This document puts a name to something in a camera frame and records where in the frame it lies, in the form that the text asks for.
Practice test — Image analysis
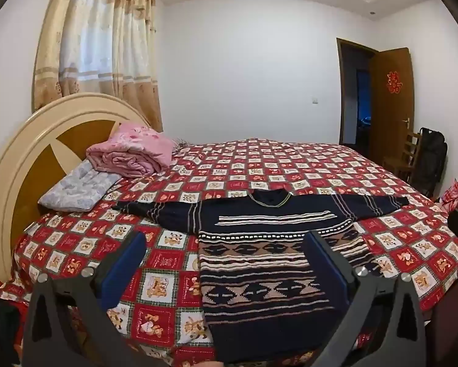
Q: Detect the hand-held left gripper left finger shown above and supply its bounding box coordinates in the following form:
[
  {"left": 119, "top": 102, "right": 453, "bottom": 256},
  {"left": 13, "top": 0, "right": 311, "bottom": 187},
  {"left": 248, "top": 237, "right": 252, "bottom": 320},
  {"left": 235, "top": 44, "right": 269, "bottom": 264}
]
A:
[{"left": 21, "top": 232, "right": 148, "bottom": 367}]

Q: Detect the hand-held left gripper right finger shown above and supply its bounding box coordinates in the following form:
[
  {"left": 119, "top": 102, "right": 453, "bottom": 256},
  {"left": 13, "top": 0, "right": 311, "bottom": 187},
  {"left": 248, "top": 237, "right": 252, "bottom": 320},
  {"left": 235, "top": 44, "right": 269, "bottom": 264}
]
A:
[{"left": 304, "top": 231, "right": 428, "bottom": 367}]

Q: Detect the navy patterned knit sweater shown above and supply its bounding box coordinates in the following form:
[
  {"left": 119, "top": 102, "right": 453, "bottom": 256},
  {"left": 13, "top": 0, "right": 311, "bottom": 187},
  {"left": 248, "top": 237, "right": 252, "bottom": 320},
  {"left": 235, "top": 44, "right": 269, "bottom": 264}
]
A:
[{"left": 112, "top": 190, "right": 411, "bottom": 364}]

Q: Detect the red gift bag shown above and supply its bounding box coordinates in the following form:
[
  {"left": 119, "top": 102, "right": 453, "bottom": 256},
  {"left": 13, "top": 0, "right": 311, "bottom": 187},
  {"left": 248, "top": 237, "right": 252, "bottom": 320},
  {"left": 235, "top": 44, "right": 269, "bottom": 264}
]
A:
[{"left": 441, "top": 180, "right": 458, "bottom": 213}]

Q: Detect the black bag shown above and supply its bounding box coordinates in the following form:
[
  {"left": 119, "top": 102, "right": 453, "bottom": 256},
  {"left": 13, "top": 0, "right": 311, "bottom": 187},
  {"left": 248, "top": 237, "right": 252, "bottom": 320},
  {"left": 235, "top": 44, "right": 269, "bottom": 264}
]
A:
[{"left": 410, "top": 127, "right": 448, "bottom": 197}]

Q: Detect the wooden chair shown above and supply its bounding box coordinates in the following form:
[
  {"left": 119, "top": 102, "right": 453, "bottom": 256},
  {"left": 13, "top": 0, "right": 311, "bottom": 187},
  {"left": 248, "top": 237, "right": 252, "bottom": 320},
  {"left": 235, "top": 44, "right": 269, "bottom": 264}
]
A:
[{"left": 384, "top": 130, "right": 423, "bottom": 180}]

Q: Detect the grey floral pillow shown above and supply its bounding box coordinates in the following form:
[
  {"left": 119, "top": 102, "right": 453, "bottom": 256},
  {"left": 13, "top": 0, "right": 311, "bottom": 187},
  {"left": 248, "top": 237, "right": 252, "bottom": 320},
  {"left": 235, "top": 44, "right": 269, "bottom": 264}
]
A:
[{"left": 38, "top": 159, "right": 122, "bottom": 213}]

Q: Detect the pink folded quilt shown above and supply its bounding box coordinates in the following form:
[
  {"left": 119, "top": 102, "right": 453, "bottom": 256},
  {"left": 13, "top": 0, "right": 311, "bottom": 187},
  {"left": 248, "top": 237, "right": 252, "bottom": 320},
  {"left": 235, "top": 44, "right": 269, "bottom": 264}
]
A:
[{"left": 85, "top": 122, "right": 178, "bottom": 178}]

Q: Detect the red checked printed blanket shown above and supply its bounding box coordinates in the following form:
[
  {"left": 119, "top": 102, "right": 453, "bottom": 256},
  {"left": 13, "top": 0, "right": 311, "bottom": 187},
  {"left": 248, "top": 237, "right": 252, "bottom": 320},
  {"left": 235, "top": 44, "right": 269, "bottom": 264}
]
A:
[{"left": 0, "top": 139, "right": 458, "bottom": 367}]

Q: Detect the brown wooden door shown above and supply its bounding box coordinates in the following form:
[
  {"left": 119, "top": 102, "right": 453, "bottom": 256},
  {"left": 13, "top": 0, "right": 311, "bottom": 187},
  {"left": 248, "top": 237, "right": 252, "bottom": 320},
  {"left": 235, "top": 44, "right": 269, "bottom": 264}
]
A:
[{"left": 368, "top": 48, "right": 415, "bottom": 169}]

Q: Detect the cream and brown headboard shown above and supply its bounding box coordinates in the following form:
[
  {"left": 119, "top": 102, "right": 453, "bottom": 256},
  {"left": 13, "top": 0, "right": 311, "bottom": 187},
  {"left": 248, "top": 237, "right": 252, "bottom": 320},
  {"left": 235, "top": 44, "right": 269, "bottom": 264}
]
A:
[{"left": 0, "top": 92, "right": 149, "bottom": 280}]

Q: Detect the red paper door decoration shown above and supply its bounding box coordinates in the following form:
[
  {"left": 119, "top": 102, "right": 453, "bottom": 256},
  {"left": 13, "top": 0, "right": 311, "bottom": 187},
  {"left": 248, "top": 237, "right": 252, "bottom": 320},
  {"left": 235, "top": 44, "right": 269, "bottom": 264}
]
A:
[{"left": 385, "top": 71, "right": 402, "bottom": 93}]

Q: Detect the beige patterned curtain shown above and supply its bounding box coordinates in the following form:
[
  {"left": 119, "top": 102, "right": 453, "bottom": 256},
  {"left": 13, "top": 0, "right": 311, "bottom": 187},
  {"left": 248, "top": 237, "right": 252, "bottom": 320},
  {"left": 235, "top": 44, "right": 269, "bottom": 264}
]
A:
[{"left": 32, "top": 0, "right": 164, "bottom": 132}]

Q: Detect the dark wooden door frame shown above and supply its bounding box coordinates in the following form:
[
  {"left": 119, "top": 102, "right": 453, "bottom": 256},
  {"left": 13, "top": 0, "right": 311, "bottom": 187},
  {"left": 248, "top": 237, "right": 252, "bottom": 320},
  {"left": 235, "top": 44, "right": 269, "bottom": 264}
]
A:
[{"left": 336, "top": 37, "right": 378, "bottom": 150}]

